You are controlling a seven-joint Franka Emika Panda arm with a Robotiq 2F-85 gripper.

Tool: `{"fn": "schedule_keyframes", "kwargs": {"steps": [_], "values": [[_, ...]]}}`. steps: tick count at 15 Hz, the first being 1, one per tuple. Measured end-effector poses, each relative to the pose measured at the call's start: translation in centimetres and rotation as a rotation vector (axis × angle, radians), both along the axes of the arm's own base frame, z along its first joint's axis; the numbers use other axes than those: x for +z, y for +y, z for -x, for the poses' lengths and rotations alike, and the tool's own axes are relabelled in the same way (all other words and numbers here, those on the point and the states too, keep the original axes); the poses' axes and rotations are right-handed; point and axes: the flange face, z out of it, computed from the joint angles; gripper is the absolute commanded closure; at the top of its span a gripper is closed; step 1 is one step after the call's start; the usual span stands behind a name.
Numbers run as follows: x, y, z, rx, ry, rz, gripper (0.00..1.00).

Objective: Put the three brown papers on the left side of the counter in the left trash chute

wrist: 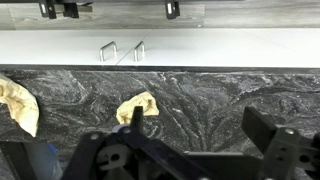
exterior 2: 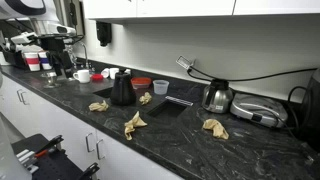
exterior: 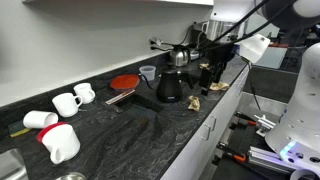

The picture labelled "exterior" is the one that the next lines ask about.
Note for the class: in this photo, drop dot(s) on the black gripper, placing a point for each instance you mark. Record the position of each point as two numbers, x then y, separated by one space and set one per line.
218 59

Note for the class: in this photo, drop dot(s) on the brown paper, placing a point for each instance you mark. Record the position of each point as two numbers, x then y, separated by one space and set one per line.
204 65
219 86
194 103

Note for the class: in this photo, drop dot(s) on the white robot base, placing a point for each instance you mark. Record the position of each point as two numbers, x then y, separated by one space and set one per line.
296 136

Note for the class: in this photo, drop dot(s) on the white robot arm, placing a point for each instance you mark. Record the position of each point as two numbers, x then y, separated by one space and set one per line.
236 23

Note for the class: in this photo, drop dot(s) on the stainless steel carafe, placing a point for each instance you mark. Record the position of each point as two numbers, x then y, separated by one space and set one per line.
179 56

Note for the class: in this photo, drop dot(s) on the black gooseneck kettle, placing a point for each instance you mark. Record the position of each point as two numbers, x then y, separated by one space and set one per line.
169 89

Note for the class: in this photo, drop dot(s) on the clear plastic cup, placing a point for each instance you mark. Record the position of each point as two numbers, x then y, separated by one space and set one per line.
148 71

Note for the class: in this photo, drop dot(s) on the orange black clamp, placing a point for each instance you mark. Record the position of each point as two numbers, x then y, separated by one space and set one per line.
228 152

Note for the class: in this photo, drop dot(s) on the red plastic lid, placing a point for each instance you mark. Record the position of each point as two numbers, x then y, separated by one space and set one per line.
124 83

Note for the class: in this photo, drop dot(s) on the black perforated cart board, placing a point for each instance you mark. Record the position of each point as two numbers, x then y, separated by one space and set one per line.
242 138

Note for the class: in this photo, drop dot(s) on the aluminium extrusion bar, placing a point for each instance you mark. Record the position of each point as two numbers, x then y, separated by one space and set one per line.
268 160

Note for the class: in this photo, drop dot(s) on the white mug upright far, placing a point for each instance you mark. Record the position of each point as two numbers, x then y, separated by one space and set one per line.
85 91

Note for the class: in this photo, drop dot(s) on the white mug upright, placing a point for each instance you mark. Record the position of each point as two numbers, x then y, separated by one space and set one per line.
85 91
67 104

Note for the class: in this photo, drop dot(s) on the white mug upright near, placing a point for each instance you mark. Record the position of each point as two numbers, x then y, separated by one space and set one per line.
67 104

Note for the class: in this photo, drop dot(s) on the white cup red band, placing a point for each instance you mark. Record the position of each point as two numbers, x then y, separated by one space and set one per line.
60 140

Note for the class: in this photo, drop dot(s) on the metal pour-over dripper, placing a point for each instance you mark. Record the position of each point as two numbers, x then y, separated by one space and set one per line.
72 176

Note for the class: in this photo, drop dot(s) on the white mug lying down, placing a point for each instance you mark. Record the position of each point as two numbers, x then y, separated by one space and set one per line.
39 119

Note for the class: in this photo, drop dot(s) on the green yellow sponge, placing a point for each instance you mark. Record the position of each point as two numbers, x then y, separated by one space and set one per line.
17 128

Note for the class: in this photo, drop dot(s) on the steel sink basin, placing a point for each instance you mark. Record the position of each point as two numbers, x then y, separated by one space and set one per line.
12 166

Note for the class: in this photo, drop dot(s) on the right cabinet door handle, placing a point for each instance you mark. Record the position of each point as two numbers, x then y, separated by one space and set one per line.
212 121

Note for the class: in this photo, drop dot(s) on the cabinet door handle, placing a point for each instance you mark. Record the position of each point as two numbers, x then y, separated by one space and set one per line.
212 121
205 131

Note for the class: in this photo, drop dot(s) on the wall power outlet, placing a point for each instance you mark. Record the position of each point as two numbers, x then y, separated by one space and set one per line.
155 42

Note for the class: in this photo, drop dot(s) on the left cabinet door handle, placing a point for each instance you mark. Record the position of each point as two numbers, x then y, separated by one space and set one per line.
205 131

